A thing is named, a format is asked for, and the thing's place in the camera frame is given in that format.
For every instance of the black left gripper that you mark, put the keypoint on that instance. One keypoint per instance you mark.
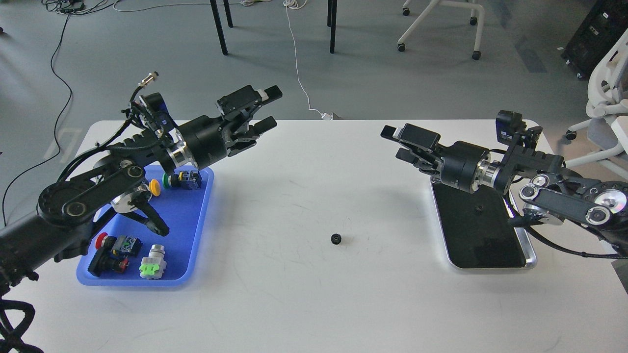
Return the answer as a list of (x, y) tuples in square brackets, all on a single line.
[(209, 140)]

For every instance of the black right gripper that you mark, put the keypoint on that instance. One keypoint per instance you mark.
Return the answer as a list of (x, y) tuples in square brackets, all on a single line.
[(457, 165)]

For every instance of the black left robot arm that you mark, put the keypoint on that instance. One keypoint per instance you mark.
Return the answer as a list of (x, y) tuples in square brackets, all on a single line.
[(110, 178)]

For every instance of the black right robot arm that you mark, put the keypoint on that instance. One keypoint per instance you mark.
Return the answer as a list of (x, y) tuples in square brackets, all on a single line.
[(552, 191)]

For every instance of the silver metal tray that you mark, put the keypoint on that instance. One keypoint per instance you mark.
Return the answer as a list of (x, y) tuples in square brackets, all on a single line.
[(480, 241)]

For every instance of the blue plastic tray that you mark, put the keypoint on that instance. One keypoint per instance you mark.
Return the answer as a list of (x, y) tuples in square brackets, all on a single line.
[(184, 212)]

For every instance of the white chair base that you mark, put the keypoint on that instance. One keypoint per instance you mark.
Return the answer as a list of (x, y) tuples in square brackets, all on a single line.
[(476, 20)]

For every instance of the white office chair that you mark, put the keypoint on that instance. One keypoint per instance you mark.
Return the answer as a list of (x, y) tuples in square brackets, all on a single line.
[(607, 112)]

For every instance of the black equipment case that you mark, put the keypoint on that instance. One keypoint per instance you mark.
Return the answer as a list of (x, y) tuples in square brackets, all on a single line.
[(597, 34)]

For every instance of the green push button switch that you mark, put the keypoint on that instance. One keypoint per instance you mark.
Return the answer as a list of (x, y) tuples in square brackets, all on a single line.
[(187, 180)]

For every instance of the yellow push button switch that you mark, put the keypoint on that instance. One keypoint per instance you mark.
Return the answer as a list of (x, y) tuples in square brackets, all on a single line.
[(154, 187)]

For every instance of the green white selector switch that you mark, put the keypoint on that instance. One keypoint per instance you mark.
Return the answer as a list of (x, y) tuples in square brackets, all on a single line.
[(154, 265)]

